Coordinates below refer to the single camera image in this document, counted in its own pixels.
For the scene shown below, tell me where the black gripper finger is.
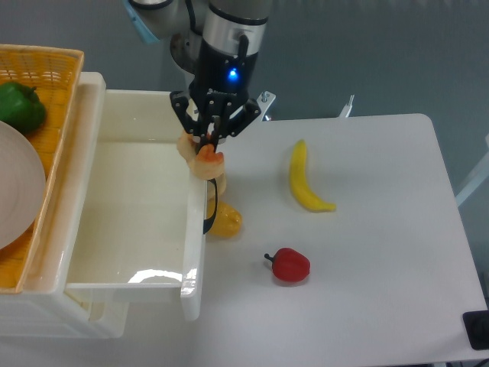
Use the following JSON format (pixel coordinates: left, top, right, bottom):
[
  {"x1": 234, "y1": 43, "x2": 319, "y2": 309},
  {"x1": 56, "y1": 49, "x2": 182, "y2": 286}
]
[
  {"x1": 196, "y1": 122, "x2": 209, "y2": 150},
  {"x1": 212, "y1": 116, "x2": 221, "y2": 152}
]

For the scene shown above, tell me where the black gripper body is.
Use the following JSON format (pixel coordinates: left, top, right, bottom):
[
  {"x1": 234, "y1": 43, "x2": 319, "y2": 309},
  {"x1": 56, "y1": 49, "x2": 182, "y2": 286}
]
[{"x1": 170, "y1": 40, "x2": 261, "y2": 138}]

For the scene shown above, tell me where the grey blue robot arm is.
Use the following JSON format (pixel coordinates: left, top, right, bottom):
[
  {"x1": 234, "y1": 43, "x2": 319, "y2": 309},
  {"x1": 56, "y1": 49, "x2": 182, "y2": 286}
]
[{"x1": 123, "y1": 1, "x2": 272, "y2": 148}]

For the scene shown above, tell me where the round bread roll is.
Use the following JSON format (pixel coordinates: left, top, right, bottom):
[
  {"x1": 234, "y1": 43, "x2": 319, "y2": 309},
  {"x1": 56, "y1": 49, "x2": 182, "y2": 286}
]
[{"x1": 207, "y1": 173, "x2": 227, "y2": 200}]

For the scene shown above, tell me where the upper white drawer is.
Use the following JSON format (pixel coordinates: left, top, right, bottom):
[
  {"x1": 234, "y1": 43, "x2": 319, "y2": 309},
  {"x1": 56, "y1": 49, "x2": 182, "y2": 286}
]
[{"x1": 66, "y1": 90, "x2": 207, "y2": 321}]

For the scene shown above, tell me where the white plastic drawer cabinet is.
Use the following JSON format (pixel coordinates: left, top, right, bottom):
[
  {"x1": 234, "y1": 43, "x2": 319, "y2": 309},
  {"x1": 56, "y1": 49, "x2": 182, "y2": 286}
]
[{"x1": 0, "y1": 71, "x2": 129, "y2": 339}]

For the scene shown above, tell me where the yellow bell pepper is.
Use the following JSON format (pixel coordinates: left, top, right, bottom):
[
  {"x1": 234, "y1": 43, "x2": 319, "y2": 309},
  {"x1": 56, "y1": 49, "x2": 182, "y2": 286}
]
[{"x1": 209, "y1": 202, "x2": 243, "y2": 238}]

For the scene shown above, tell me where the yellow banana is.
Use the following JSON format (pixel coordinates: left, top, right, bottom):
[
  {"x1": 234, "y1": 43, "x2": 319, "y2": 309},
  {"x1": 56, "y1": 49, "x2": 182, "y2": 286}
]
[{"x1": 289, "y1": 139, "x2": 336, "y2": 213}]

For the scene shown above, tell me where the red bell pepper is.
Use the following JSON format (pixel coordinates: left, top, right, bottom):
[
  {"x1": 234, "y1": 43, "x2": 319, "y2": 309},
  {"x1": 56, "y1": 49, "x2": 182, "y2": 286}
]
[{"x1": 264, "y1": 248, "x2": 310, "y2": 283}]

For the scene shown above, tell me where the orange woven basket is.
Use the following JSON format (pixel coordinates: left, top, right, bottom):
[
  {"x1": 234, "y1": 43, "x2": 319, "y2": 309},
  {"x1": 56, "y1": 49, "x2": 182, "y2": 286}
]
[{"x1": 1, "y1": 44, "x2": 84, "y2": 294}]

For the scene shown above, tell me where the green bell pepper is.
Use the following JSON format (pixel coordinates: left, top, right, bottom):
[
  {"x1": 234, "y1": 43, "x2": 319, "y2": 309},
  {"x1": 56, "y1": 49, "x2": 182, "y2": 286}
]
[{"x1": 1, "y1": 82, "x2": 47, "y2": 135}]

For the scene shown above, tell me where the beige round plate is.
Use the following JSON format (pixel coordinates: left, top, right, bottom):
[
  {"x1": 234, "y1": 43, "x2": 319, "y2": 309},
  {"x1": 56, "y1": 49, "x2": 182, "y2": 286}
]
[{"x1": 1, "y1": 122, "x2": 46, "y2": 248}]

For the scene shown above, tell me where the black device at table edge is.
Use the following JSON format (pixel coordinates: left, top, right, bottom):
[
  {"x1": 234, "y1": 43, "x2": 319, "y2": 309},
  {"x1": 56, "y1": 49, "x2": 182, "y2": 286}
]
[{"x1": 462, "y1": 310, "x2": 489, "y2": 350}]

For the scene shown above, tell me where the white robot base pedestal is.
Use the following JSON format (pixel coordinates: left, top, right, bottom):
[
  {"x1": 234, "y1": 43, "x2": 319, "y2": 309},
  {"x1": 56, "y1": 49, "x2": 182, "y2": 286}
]
[{"x1": 170, "y1": 31, "x2": 276, "y2": 121}]

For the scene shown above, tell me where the black drawer handle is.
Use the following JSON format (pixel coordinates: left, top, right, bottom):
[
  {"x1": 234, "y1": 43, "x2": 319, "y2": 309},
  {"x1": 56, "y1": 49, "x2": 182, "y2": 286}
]
[{"x1": 203, "y1": 178, "x2": 219, "y2": 235}]

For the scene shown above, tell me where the white metal frame right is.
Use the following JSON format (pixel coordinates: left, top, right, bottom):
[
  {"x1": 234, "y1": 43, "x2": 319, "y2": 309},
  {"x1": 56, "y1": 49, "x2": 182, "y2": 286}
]
[{"x1": 455, "y1": 151, "x2": 488, "y2": 208}]

